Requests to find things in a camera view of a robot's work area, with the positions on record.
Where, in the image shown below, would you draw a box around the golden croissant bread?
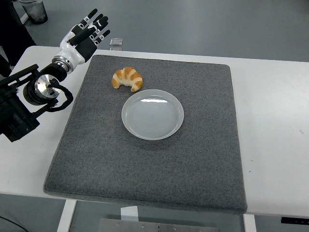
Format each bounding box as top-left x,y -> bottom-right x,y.
111,66 -> 143,92

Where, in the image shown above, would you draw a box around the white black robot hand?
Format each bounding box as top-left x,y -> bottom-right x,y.
56,8 -> 111,69

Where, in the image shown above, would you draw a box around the grey metal plate with screws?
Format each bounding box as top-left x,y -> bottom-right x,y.
98,218 -> 201,232

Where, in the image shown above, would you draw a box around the thin black floor cable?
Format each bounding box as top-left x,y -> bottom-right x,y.
0,214 -> 25,232

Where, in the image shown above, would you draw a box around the pale grey round plate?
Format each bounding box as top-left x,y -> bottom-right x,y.
121,89 -> 185,141

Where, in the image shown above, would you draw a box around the person's leg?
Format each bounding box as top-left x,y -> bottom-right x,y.
0,0 -> 37,78

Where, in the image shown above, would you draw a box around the grey waste bin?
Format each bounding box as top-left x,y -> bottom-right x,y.
20,0 -> 48,25

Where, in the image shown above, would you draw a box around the white table leg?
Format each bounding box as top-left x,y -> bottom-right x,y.
56,200 -> 77,232
242,214 -> 257,232

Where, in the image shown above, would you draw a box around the grey square felt mat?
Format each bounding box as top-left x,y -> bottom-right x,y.
42,54 -> 249,214

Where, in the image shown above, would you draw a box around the black table control panel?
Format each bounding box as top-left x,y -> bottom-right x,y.
281,217 -> 309,224

